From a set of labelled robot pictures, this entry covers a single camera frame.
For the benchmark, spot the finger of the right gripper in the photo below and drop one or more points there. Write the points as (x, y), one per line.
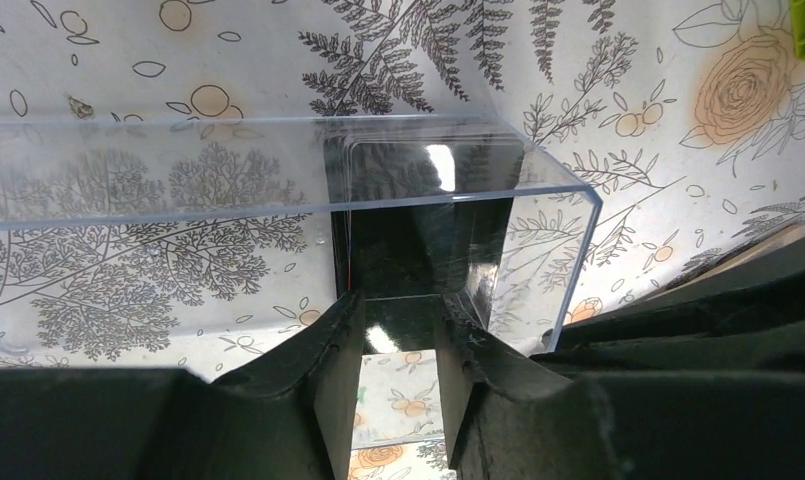
(749, 317)

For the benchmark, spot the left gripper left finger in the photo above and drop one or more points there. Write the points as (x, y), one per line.
(288, 414)

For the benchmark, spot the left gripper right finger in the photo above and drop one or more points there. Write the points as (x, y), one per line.
(714, 408)

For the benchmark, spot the black credit card stack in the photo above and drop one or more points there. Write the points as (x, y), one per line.
(424, 228)

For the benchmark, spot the clear acrylic card box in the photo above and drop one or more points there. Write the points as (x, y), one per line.
(203, 244)

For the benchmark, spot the tan card holder wallet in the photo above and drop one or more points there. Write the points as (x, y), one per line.
(715, 260)

